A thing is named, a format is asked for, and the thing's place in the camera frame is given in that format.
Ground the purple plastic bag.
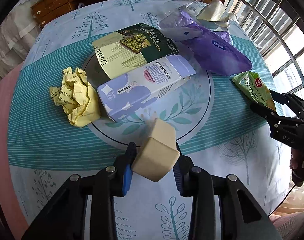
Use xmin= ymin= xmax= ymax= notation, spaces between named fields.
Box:
xmin=158 ymin=2 xmax=253 ymax=77

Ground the person's right hand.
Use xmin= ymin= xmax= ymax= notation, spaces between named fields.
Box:
xmin=290 ymin=147 xmax=304 ymax=188

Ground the beige cube box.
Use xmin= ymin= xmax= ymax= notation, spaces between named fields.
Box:
xmin=131 ymin=118 xmax=181 ymax=182

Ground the tree printed tablecloth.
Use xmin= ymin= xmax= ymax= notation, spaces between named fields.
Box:
xmin=7 ymin=0 xmax=294 ymax=240

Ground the wooden desk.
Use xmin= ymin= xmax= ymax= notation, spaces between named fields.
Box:
xmin=30 ymin=0 xmax=122 ymax=29

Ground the purple white carton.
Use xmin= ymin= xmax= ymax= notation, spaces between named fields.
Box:
xmin=96 ymin=56 xmax=197 ymax=122

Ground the window with metal bars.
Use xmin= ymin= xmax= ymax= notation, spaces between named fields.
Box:
xmin=227 ymin=0 xmax=304 ymax=93

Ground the pink bed sheet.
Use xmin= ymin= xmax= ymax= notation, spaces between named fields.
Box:
xmin=0 ymin=64 xmax=30 ymax=240

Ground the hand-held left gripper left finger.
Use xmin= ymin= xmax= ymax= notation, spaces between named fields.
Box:
xmin=21 ymin=142 xmax=137 ymax=240

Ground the dark green cream box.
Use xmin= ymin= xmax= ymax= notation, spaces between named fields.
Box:
xmin=91 ymin=23 xmax=180 ymax=80

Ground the yellow paper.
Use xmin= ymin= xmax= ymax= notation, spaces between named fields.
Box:
xmin=49 ymin=66 xmax=100 ymax=128

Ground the white paper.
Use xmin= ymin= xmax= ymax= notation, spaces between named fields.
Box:
xmin=196 ymin=0 xmax=238 ymax=29

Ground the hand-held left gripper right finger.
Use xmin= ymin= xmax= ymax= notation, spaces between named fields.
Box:
xmin=173 ymin=153 xmax=282 ymax=240

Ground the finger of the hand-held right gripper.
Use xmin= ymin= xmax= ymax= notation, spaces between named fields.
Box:
xmin=250 ymin=101 xmax=304 ymax=130
xmin=270 ymin=89 xmax=304 ymax=117

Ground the light green snack packet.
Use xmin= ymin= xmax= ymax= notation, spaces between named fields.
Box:
xmin=232 ymin=71 xmax=277 ymax=112

